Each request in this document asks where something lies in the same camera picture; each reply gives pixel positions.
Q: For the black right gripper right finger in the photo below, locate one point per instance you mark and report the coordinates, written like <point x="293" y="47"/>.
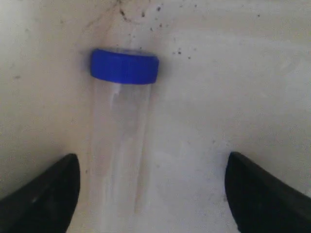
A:
<point x="261" y="203"/>

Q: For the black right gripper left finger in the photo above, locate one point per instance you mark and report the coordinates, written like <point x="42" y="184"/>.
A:
<point x="47" y="203"/>

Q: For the cream plastic bin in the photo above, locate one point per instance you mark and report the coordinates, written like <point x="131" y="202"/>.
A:
<point x="235" y="75"/>

